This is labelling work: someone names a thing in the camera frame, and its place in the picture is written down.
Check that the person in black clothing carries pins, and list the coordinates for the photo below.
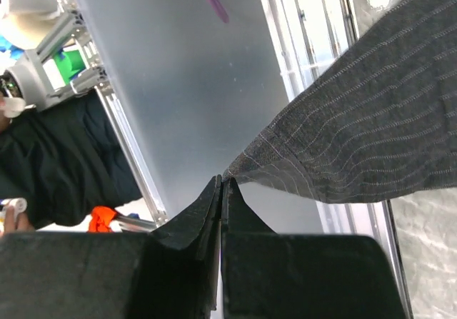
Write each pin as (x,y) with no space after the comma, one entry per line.
(64,161)

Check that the orange object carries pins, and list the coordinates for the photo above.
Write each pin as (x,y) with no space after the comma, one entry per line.
(101,218)

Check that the aluminium rail frame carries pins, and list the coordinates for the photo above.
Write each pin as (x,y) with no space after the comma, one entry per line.
(186,92)

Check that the black pinstriped long sleeve shirt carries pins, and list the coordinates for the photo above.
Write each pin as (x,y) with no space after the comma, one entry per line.
(380,123)

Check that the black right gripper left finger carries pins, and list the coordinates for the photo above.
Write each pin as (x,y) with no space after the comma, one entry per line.
(170,272)

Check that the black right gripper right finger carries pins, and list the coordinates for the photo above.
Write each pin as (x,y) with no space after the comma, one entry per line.
(270,275)

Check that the grey machine with green part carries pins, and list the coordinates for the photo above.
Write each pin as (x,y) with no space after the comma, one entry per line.
(64,65)

